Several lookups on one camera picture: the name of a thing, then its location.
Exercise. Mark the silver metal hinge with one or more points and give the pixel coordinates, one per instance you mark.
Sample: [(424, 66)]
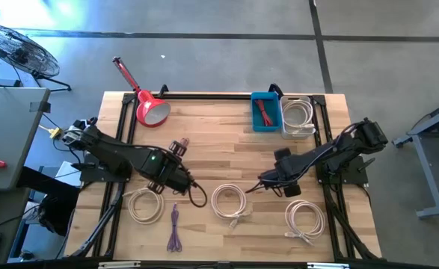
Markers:
[(327, 265), (118, 264)]

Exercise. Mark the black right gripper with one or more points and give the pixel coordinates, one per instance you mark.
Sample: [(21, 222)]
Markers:
[(286, 172)]

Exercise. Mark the black office chair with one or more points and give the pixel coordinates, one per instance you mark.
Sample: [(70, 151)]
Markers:
[(54, 213)]

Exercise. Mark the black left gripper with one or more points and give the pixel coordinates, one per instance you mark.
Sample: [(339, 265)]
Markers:
[(178, 148)]

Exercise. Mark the black floor fan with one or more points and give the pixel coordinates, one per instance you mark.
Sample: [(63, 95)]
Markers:
[(17, 50)]

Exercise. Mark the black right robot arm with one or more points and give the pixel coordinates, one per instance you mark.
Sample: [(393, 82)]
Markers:
[(335, 149)]

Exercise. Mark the blue plastic bin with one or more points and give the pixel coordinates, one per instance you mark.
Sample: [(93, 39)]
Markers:
[(256, 123)]

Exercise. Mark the grey metal table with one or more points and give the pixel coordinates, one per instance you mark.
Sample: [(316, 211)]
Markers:
[(426, 172)]

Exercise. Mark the clear plastic bin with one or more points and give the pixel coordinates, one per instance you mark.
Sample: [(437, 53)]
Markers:
[(297, 115)]

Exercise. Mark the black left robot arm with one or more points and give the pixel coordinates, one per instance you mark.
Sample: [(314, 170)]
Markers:
[(122, 153)]

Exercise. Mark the grey desk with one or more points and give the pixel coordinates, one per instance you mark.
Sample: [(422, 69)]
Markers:
[(9, 130)]

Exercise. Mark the yellow power plug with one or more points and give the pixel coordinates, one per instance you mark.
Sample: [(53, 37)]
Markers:
[(55, 132)]

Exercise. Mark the red desk lamp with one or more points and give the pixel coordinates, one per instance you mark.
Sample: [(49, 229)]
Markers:
[(148, 104)]

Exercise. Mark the black table clamp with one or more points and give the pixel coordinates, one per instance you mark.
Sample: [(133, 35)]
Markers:
[(276, 89), (163, 91)]

